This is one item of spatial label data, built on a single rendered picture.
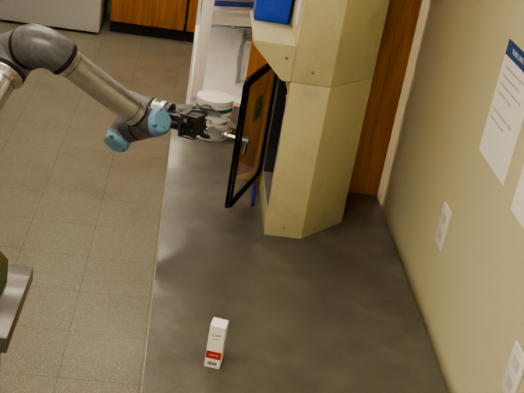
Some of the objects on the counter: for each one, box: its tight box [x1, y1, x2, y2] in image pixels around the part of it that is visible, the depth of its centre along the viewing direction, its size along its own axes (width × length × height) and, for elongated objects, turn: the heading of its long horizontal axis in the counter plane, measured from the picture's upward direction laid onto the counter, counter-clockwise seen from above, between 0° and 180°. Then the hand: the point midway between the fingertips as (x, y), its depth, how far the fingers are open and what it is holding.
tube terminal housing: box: [259, 0, 390, 239], centre depth 267 cm, size 25×32×77 cm
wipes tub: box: [196, 90, 234, 141], centre depth 328 cm, size 13×13×15 cm
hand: (231, 129), depth 267 cm, fingers closed, pressing on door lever
